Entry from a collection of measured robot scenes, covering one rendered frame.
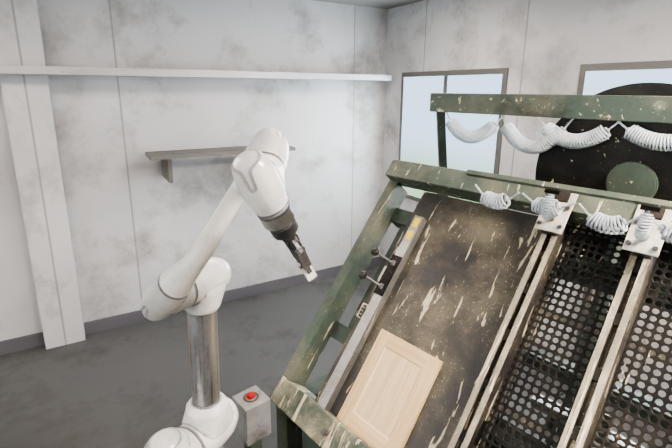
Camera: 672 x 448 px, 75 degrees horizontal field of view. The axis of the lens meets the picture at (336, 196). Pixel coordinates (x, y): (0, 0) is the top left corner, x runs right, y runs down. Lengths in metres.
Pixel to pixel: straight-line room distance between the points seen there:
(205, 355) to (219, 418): 0.26
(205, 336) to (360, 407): 0.72
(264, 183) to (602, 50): 2.98
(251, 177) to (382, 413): 1.20
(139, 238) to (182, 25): 1.99
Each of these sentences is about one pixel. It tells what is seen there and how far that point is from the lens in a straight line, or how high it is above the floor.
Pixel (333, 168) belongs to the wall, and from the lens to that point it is 5.03.
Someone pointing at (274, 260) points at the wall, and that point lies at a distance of 4.98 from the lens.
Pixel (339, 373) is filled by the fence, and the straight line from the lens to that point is 2.04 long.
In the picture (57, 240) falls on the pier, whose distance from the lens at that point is 4.37.
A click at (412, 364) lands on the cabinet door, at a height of 1.15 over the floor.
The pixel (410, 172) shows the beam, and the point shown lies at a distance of 2.21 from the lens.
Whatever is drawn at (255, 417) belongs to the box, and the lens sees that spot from 2.08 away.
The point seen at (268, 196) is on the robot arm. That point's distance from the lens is 1.05.
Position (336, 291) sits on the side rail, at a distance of 2.17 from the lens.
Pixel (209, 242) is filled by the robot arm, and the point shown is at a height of 1.80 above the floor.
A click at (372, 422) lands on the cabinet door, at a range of 1.94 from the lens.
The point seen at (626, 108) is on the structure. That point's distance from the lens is 2.10.
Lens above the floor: 2.22
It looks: 14 degrees down
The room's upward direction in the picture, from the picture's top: straight up
